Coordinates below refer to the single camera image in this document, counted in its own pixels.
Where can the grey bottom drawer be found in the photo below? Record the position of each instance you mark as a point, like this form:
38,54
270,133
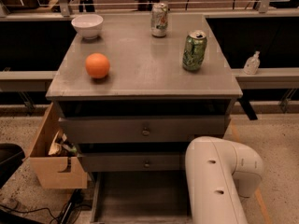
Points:
156,197

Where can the grey drawer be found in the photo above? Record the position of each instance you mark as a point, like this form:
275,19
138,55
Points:
132,161
142,130
156,197

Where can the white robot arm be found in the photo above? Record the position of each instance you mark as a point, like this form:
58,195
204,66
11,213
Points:
220,175

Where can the grey drawer cabinet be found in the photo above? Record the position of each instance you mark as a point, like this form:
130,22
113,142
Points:
146,78

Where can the grey top drawer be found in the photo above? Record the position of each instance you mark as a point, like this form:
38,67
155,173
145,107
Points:
142,130

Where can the grey middle drawer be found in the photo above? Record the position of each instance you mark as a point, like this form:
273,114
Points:
132,161

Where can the orange fruit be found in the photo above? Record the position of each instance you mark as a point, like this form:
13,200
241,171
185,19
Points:
97,65

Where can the green soda can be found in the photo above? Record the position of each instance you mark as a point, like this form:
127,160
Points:
194,51

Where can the white soda can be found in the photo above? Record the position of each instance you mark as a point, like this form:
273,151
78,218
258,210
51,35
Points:
159,19

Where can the crumpled items in crate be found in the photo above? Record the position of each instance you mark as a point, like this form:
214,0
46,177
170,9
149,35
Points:
61,147

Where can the white ceramic bowl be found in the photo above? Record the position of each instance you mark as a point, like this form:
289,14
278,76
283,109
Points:
89,26

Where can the clear sanitizer bottle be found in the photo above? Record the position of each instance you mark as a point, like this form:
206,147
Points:
252,64

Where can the wooden crate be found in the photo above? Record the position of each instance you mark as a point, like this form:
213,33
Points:
54,172

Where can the black chair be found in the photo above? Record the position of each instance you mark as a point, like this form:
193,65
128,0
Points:
11,158

